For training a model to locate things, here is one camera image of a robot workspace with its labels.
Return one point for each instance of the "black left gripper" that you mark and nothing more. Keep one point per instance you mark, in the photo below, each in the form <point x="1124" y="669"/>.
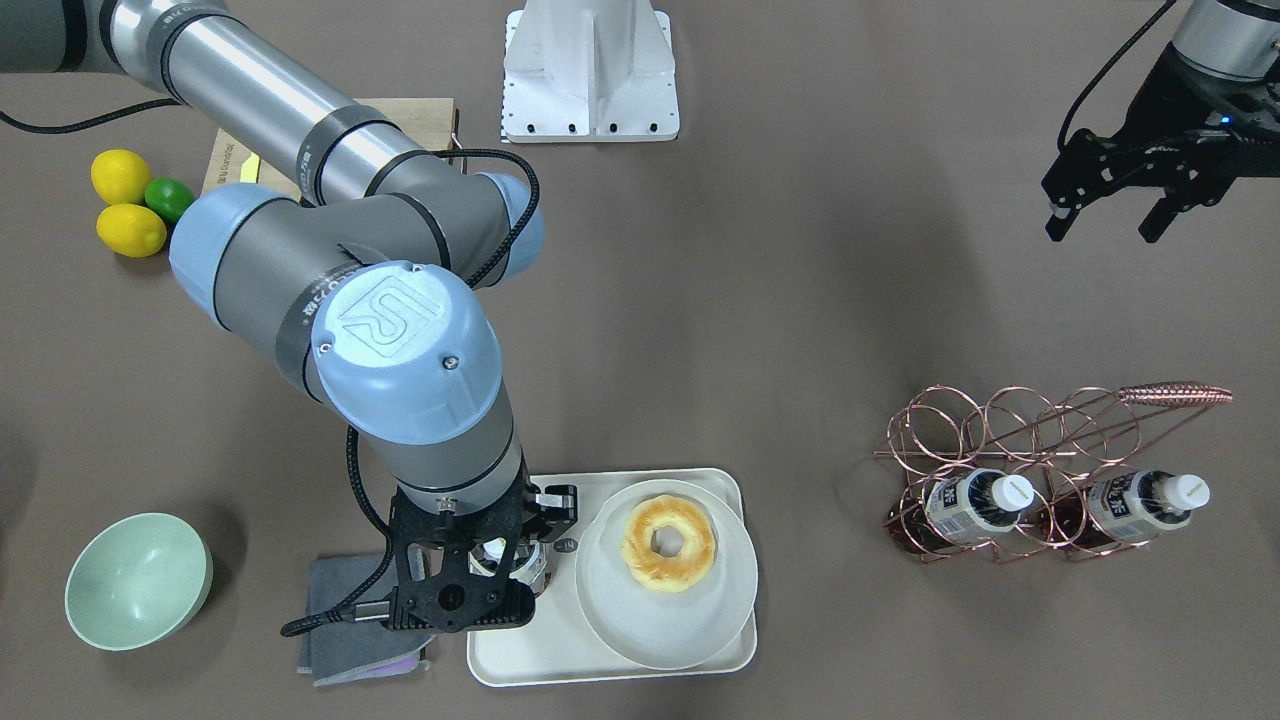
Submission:
<point x="1180" y="108"/>

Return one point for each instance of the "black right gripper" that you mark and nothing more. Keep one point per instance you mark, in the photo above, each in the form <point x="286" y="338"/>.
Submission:
<point x="556" y="503"/>

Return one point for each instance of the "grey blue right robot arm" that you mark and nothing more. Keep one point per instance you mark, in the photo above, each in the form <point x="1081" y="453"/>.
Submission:
<point x="362" y="292"/>

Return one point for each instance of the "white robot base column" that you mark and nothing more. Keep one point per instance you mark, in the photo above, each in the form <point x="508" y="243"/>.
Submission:
<point x="589" y="72"/>

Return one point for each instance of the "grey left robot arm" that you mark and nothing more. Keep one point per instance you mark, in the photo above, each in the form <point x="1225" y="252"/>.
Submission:
<point x="1234" y="40"/>

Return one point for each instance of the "cream plastic tray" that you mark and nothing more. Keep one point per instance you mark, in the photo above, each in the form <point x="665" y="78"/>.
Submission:
<point x="558" y="646"/>

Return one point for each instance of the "rear tea bottle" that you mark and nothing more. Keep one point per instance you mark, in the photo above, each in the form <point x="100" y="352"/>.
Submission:
<point x="1128" y="509"/>

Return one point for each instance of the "front tea bottle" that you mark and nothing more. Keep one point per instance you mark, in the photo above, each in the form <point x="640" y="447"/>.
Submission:
<point x="962" y="511"/>

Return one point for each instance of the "grey folded cloth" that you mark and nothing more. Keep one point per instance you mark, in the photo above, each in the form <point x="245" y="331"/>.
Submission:
<point x="340" y="653"/>

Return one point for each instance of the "cream round plate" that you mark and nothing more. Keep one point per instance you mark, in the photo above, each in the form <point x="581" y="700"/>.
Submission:
<point x="655" y="629"/>

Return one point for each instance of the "yellow glazed donut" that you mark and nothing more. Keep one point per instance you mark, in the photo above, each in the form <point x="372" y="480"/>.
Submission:
<point x="668" y="544"/>

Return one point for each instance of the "mint green bowl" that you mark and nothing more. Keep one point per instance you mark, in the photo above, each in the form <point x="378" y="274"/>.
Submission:
<point x="138" y="581"/>

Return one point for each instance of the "wooden cutting board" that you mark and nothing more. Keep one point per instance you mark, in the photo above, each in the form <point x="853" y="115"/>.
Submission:
<point x="430" y="121"/>

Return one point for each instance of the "green lime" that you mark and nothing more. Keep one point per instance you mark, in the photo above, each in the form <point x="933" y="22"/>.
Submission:
<point x="168" y="197"/>

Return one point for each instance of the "yellow lemon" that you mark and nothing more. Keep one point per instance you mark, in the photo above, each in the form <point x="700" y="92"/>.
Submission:
<point x="120" y="176"/>
<point x="131" y="230"/>

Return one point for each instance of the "copper wire bottle rack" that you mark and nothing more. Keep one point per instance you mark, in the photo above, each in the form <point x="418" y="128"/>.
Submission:
<point x="1059" y="446"/>

